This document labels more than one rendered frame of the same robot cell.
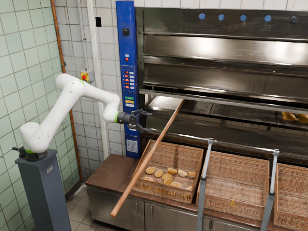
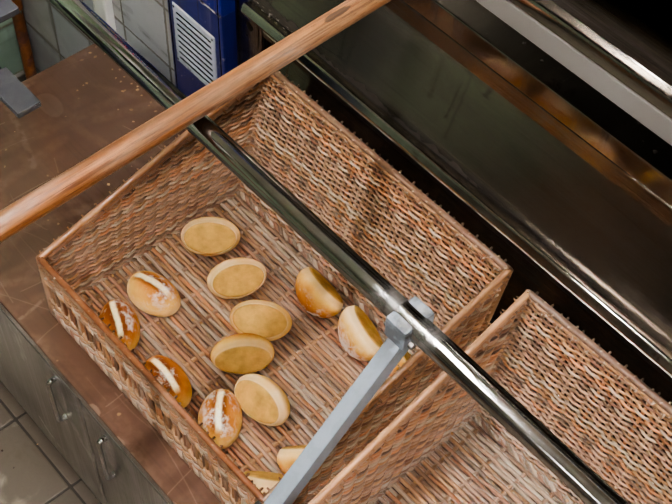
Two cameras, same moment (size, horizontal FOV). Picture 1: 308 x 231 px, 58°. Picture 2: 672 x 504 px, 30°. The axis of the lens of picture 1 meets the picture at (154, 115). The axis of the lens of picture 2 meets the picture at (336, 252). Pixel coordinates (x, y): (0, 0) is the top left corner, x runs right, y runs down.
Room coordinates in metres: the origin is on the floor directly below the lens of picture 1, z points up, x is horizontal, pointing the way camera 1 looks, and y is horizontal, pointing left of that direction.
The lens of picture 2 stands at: (1.14, -0.69, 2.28)
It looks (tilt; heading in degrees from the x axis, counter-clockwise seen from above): 53 degrees down; 26
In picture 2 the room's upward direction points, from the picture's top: 3 degrees clockwise
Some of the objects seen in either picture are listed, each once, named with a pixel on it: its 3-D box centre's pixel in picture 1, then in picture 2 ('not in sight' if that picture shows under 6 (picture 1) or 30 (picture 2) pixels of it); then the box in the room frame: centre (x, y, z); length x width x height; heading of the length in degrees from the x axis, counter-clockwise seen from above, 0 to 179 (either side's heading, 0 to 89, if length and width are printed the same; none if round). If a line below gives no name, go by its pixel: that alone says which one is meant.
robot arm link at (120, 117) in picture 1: (123, 118); not in sight; (1.91, 0.24, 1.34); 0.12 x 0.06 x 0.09; 160
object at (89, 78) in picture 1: (86, 75); not in sight; (2.62, 0.66, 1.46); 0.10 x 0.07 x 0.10; 69
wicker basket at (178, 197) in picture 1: (168, 168); (266, 291); (2.08, -0.13, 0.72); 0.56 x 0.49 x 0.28; 70
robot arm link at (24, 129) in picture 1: (32, 137); not in sight; (1.62, 0.83, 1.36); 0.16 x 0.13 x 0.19; 38
